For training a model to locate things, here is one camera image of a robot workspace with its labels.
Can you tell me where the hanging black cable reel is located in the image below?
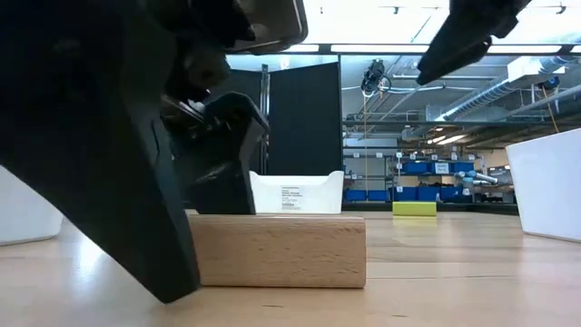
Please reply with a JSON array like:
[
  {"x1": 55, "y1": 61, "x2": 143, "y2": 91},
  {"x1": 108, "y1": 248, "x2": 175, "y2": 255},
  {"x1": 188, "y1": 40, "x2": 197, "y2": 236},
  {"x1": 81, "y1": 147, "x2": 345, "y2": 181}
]
[{"x1": 359, "y1": 58, "x2": 392, "y2": 97}]

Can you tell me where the white bin with handle hole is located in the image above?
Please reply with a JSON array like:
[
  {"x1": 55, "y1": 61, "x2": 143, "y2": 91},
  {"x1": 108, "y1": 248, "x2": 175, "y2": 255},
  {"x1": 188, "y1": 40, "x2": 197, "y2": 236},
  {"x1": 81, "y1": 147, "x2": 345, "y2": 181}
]
[{"x1": 0, "y1": 165, "x2": 65, "y2": 247}]

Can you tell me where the short yellow hanging cord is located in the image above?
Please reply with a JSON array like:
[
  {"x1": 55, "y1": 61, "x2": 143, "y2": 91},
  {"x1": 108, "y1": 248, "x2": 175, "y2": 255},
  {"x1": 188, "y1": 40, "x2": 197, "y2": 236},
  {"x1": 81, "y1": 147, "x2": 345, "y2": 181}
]
[{"x1": 540, "y1": 84, "x2": 560, "y2": 134}]

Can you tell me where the white bin with label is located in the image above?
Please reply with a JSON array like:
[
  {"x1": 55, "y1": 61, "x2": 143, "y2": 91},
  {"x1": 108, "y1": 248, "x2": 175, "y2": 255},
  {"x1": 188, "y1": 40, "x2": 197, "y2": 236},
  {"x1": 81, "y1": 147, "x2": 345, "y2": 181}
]
[{"x1": 248, "y1": 170, "x2": 346, "y2": 215}]

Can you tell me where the short green block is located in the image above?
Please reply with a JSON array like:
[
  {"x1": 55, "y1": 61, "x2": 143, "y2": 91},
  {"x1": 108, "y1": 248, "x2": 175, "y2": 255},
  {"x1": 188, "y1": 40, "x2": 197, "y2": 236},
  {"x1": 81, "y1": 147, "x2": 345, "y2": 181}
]
[{"x1": 391, "y1": 201, "x2": 438, "y2": 218}]

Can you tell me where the long natural wood block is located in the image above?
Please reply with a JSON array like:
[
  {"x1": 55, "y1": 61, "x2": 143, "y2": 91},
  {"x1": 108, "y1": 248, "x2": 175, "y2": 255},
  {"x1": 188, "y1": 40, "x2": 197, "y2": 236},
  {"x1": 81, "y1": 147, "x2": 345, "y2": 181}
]
[{"x1": 186, "y1": 213, "x2": 368, "y2": 290}]

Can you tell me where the thin orange hanging cord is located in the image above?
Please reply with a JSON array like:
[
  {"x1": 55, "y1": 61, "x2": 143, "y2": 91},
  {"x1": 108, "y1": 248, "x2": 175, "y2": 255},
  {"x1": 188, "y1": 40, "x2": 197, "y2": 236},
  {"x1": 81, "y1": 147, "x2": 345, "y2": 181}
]
[{"x1": 361, "y1": 90, "x2": 369, "y2": 203}]

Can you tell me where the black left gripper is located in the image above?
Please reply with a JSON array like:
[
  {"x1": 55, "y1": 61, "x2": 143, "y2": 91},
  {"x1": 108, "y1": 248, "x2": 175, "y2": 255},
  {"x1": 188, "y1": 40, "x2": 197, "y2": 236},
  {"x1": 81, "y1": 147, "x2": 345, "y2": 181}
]
[{"x1": 149, "y1": 0, "x2": 310, "y2": 215}]

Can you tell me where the silver ventilation duct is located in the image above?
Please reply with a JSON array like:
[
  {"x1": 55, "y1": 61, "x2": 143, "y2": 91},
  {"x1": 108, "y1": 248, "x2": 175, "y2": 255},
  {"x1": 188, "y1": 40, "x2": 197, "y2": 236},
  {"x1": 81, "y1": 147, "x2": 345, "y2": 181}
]
[{"x1": 426, "y1": 65, "x2": 568, "y2": 123}]

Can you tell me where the plain white bin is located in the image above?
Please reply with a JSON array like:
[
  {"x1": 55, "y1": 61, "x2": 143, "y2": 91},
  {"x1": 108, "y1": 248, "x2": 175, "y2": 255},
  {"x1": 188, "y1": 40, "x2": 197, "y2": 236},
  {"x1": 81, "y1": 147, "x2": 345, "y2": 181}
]
[{"x1": 505, "y1": 127, "x2": 581, "y2": 244}]

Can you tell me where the metal partition post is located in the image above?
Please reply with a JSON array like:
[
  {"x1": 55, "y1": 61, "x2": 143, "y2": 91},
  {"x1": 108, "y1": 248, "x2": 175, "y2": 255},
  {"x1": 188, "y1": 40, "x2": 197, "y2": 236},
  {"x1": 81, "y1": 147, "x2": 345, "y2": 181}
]
[{"x1": 259, "y1": 63, "x2": 271, "y2": 176}]

